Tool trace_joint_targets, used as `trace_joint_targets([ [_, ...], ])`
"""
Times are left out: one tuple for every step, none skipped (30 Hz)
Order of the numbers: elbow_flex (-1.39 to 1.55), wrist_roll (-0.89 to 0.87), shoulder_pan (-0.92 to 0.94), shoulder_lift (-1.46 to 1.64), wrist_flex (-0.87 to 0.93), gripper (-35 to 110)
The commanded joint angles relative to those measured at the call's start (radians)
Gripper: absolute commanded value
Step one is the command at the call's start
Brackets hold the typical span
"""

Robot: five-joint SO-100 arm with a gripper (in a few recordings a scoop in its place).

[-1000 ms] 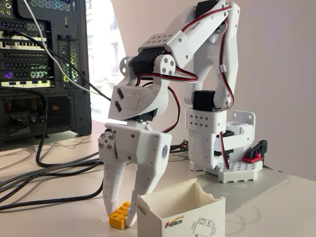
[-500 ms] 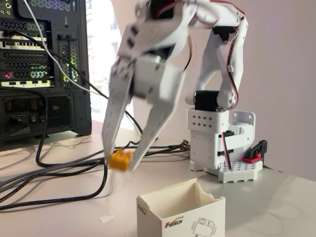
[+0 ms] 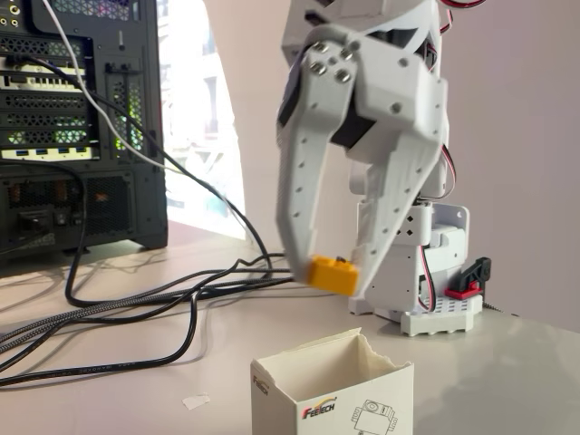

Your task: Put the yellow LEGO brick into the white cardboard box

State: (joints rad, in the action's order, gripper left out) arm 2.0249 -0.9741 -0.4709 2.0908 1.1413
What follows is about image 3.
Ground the grey braided cable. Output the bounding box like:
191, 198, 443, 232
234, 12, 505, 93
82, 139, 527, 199
0, 266, 298, 346
0, 274, 298, 362

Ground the red black white servo wire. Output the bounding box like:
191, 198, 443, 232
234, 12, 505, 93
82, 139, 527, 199
417, 242, 440, 314

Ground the white cardboard servo box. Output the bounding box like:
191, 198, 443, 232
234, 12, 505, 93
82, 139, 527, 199
250, 326, 416, 435

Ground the yellow toy brick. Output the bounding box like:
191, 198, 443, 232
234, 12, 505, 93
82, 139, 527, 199
304, 255, 363, 297

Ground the black and red table clamp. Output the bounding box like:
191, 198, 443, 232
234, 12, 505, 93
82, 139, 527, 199
444, 256, 493, 298

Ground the smooth black looping cable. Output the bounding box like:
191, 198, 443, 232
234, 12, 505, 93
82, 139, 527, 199
0, 159, 291, 324

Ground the white tape scrap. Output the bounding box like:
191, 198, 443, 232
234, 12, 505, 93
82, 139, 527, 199
181, 391, 211, 411

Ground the white robot arm with base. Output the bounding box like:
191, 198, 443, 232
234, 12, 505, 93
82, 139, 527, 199
279, 0, 488, 337

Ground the black computer tower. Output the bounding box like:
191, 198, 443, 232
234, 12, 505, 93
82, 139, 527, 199
0, 0, 170, 268

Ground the thin white cable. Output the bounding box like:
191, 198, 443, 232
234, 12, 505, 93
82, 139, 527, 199
41, 0, 255, 241

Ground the black printed power cable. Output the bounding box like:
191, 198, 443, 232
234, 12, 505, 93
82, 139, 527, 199
0, 257, 291, 387

